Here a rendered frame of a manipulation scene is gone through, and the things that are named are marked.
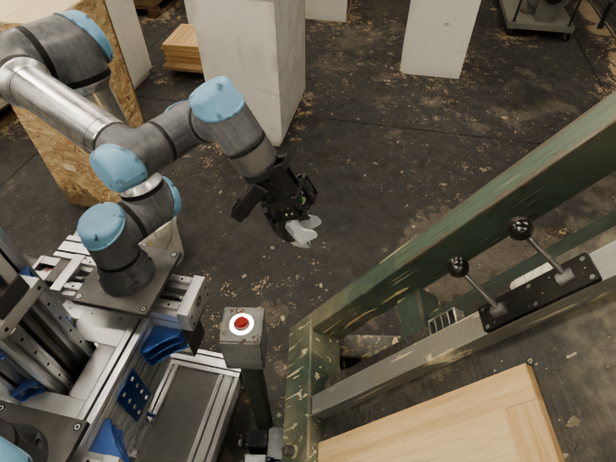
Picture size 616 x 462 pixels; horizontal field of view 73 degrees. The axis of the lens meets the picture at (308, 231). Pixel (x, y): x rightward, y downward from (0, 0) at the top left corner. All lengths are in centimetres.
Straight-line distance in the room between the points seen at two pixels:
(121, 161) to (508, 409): 71
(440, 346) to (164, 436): 134
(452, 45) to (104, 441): 407
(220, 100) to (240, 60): 244
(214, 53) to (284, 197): 247
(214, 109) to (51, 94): 31
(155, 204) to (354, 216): 186
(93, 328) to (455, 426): 97
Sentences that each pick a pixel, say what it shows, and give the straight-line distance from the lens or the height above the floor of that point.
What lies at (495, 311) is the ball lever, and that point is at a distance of 78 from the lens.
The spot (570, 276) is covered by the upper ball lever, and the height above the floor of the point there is 149.
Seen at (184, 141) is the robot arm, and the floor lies 159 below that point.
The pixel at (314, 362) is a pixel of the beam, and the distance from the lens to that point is 120.
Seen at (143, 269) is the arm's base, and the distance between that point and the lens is 122.
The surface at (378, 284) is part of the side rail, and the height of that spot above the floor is 114.
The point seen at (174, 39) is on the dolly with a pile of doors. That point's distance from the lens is 457.
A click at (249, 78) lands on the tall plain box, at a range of 312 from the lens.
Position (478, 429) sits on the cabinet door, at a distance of 82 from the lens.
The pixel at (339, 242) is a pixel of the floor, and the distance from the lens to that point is 264.
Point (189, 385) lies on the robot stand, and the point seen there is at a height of 21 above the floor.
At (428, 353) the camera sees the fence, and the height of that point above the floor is 123.
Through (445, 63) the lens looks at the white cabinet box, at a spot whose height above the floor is 14.
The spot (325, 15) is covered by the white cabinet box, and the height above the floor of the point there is 6.
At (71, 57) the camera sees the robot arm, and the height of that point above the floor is 161.
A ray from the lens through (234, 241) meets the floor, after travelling 268.
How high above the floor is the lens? 199
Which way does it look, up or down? 47 degrees down
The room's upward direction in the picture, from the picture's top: straight up
